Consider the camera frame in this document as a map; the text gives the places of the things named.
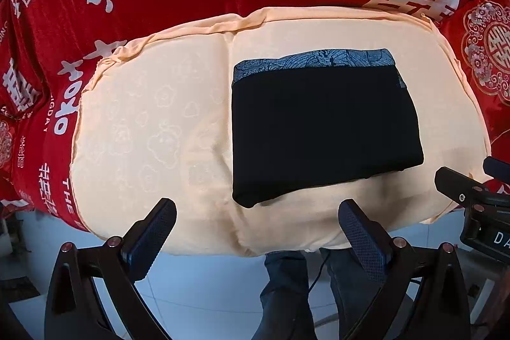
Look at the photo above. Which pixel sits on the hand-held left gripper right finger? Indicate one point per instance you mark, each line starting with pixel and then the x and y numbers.
pixel 364 240

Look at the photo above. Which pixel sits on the red ornamented pillow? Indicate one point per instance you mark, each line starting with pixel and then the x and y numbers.
pixel 484 49

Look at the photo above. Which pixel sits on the dark furniture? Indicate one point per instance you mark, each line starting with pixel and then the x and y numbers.
pixel 16 256

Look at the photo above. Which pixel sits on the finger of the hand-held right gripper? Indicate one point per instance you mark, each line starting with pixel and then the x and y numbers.
pixel 458 184
pixel 498 168

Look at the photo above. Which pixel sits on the cream patterned blanket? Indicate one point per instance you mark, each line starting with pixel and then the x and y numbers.
pixel 159 133

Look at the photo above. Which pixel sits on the black pants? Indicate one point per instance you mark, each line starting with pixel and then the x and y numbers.
pixel 318 125

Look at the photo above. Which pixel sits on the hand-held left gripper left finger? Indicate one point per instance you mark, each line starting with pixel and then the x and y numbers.
pixel 153 240

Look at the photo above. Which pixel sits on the person's right leg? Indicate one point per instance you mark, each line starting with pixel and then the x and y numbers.
pixel 338 284

